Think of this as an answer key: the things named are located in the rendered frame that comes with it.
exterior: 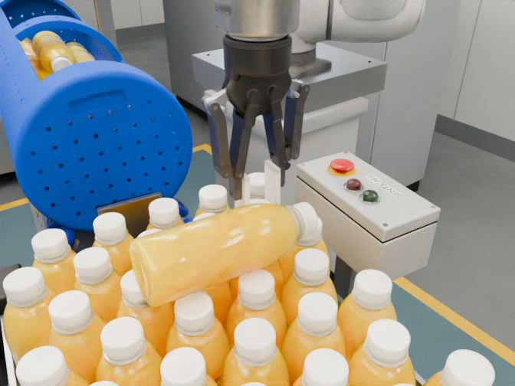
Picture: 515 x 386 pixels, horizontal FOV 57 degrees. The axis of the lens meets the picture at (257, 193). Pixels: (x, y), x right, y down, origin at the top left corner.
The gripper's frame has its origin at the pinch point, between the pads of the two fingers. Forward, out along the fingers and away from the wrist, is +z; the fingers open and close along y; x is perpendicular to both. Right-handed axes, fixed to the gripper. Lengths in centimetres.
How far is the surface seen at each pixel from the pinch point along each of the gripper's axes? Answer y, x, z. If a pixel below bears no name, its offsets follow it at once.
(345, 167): -15.8, -1.6, 1.1
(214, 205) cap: 4.3, -4.5, 3.2
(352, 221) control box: -11.3, 6.2, 4.7
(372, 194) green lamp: -14.2, 6.4, 1.2
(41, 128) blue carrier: 22.0, -25.0, -4.3
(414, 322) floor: -95, -41, 112
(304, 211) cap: -0.5, 9.9, -2.7
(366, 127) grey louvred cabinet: -124, -112, 60
